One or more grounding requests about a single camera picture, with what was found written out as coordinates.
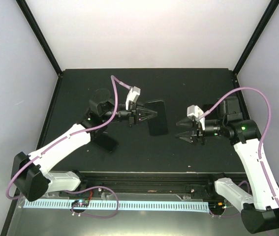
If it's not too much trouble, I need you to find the black smartphone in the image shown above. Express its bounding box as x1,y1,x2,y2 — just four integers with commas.
93,134,119,153
145,100,168,136

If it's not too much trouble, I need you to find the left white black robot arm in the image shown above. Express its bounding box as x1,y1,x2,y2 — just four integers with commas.
11,87,158,202

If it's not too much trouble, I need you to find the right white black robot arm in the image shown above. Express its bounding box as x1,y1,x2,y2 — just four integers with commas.
176,96,279,234

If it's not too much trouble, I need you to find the black table mat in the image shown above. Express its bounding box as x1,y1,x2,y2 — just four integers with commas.
41,68,244,173

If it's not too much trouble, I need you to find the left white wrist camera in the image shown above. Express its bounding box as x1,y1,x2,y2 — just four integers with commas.
125,86,141,110

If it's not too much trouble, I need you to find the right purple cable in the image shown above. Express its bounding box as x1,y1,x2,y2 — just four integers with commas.
198,87,279,236

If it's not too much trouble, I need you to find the purple cable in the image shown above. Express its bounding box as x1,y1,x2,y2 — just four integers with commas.
5,75,132,219
198,87,279,236

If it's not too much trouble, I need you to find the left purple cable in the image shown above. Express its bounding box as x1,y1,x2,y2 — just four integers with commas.
5,75,132,219

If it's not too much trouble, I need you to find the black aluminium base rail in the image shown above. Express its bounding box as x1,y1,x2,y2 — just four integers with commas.
67,172,253,197

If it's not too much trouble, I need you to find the light blue slotted cable duct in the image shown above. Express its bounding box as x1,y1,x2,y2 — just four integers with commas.
23,199,210,213

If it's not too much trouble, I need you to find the left black frame post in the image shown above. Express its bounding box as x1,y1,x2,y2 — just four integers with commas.
16,0,62,76

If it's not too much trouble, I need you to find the black frame post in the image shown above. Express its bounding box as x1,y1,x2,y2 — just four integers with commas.
233,0,279,76
16,0,62,76

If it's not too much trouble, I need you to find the right black frame post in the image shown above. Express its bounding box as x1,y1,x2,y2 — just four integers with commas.
233,0,279,76

